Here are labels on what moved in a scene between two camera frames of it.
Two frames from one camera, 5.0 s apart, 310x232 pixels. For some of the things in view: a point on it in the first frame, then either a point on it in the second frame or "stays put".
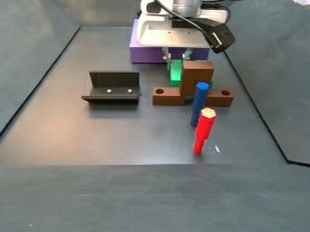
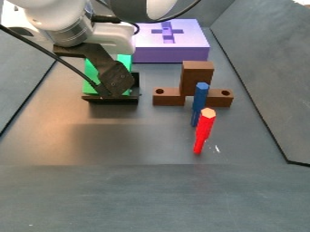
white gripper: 155,32 -> 113,35
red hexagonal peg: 204,128 stays put
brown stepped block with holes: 195,72 stays put
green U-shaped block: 175,73 -> 88,86
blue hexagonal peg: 200,91 stays put
